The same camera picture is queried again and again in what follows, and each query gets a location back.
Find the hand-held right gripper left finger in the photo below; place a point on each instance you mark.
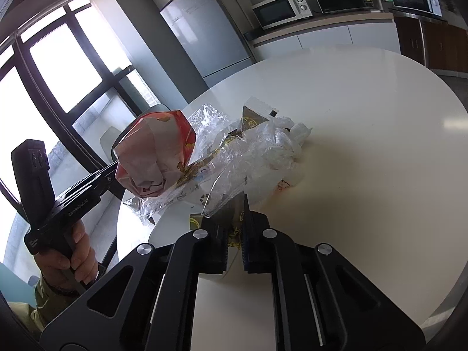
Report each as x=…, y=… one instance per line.
x=214, y=252

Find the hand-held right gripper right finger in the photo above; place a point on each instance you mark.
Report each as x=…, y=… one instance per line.
x=248, y=239

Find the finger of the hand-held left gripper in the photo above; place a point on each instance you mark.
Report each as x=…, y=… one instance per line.
x=102, y=177

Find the red and white snack bag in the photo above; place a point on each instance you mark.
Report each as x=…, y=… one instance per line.
x=146, y=153

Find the clear printed plastic wrapper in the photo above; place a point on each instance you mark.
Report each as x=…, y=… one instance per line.
x=234, y=168

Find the person's left forearm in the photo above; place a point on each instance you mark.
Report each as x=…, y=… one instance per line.
x=44, y=303

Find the person's left hand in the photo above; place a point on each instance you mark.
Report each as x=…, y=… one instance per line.
x=86, y=259

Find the white plastic bag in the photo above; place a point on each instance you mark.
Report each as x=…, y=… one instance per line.
x=287, y=142

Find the brown yellow snack wrapper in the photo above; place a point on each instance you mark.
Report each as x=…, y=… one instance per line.
x=253, y=119

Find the black framed window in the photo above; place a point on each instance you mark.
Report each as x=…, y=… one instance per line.
x=55, y=65

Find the silver refrigerator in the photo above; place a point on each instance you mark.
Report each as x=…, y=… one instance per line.
x=204, y=25

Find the white kitchen counter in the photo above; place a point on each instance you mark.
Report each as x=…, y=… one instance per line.
x=321, y=36

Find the white microwave with dials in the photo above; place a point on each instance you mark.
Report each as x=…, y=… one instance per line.
x=281, y=11

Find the brown wooden cabinet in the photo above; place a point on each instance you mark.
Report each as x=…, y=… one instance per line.
x=431, y=44

